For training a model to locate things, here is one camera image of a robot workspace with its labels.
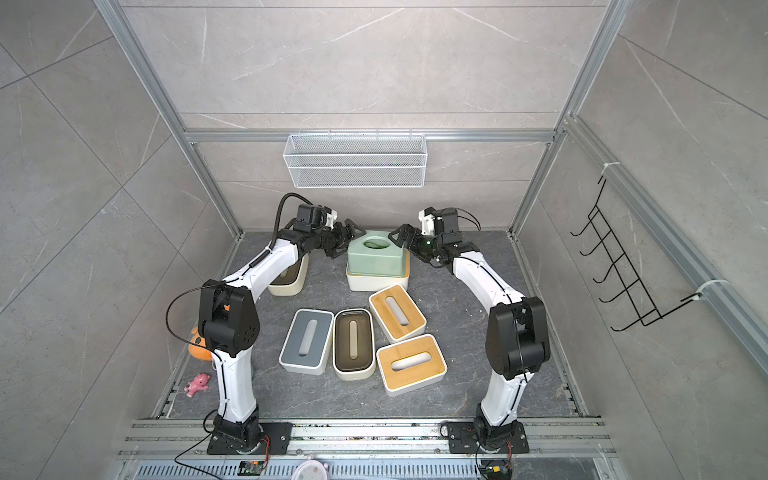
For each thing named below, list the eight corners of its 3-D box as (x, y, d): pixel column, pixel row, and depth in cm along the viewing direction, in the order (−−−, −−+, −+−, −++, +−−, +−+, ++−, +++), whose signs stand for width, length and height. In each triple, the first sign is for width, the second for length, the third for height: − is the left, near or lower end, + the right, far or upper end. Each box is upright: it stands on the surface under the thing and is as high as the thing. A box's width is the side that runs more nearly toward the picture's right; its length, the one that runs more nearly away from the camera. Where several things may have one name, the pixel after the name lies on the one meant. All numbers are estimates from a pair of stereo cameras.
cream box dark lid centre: (330, 380, 84) (326, 372, 79) (337, 318, 97) (334, 308, 92) (374, 380, 84) (373, 372, 79) (376, 318, 97) (376, 308, 92)
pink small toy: (190, 397, 82) (185, 394, 80) (188, 385, 84) (183, 382, 82) (211, 385, 84) (207, 383, 82) (209, 374, 86) (204, 371, 84)
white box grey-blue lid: (282, 375, 85) (276, 369, 81) (295, 316, 97) (291, 308, 93) (328, 375, 85) (325, 369, 81) (336, 316, 97) (333, 308, 93)
